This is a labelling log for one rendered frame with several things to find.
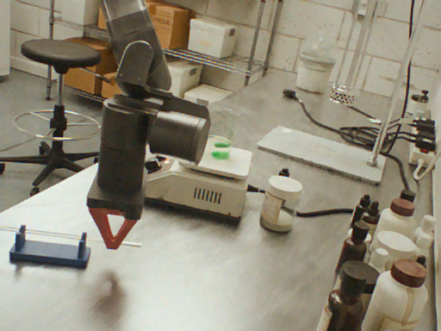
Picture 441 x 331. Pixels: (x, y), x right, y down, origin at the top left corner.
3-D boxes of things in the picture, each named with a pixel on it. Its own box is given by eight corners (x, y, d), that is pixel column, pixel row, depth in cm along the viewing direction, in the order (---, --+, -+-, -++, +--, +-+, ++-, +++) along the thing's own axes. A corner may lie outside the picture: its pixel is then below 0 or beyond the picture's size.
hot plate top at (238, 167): (176, 165, 82) (177, 160, 82) (189, 142, 93) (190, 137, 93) (246, 181, 82) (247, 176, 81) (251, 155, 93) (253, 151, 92)
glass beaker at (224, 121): (201, 147, 90) (208, 103, 87) (234, 157, 89) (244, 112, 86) (189, 160, 84) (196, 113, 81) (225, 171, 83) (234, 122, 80)
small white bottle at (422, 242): (414, 282, 78) (431, 242, 75) (398, 272, 80) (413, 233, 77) (422, 276, 80) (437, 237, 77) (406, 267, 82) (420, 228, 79)
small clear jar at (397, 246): (403, 273, 80) (416, 239, 77) (400, 292, 75) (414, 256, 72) (367, 260, 81) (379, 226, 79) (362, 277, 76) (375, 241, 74)
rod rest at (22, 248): (8, 258, 65) (8, 234, 64) (16, 244, 68) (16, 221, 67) (86, 267, 66) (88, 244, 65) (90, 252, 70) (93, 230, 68)
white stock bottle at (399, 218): (366, 242, 87) (384, 191, 83) (398, 250, 86) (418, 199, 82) (370, 259, 82) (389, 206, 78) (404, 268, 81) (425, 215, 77)
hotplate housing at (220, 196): (125, 198, 85) (130, 156, 82) (145, 170, 97) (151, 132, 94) (251, 227, 84) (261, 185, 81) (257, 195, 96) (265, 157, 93)
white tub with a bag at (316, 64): (310, 83, 199) (325, 28, 191) (336, 94, 189) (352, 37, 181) (283, 83, 191) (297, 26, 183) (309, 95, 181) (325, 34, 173)
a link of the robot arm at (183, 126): (144, 71, 67) (128, 37, 59) (226, 91, 66) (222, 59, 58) (114, 153, 64) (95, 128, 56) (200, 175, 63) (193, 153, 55)
